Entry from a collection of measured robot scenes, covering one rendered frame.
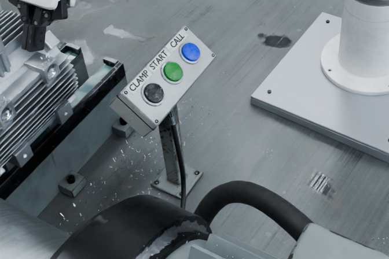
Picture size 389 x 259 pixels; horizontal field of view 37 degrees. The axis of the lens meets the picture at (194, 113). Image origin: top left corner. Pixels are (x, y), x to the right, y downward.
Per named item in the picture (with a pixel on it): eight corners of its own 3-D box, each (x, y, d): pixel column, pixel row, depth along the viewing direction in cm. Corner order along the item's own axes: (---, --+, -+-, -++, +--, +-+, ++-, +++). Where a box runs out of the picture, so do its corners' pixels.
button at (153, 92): (151, 110, 83) (157, 106, 81) (136, 96, 82) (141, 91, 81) (163, 97, 84) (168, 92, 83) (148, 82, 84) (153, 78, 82)
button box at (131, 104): (143, 139, 85) (158, 126, 81) (106, 105, 84) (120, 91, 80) (202, 69, 95) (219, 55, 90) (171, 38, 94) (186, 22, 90)
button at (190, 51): (188, 68, 88) (194, 63, 87) (174, 54, 88) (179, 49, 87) (198, 56, 90) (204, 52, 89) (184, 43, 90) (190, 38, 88)
